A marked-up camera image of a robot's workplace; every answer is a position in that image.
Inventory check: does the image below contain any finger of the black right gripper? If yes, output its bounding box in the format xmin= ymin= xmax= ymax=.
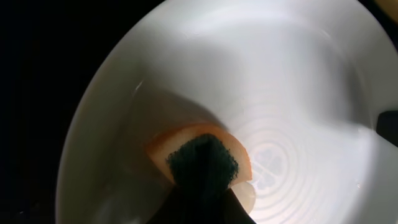
xmin=376 ymin=110 xmax=398 ymax=147

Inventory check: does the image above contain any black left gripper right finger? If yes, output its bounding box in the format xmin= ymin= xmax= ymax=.
xmin=201 ymin=189 xmax=256 ymax=224

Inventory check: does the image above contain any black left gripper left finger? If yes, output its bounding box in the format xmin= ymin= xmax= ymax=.
xmin=147 ymin=187 xmax=197 ymax=224

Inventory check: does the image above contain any green and yellow sponge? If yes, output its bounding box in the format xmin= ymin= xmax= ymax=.
xmin=145 ymin=122 xmax=257 ymax=215

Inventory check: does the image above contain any light green plate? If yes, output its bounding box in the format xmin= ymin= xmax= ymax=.
xmin=55 ymin=0 xmax=397 ymax=223

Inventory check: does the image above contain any round black tray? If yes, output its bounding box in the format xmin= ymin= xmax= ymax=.
xmin=1 ymin=0 xmax=159 ymax=223

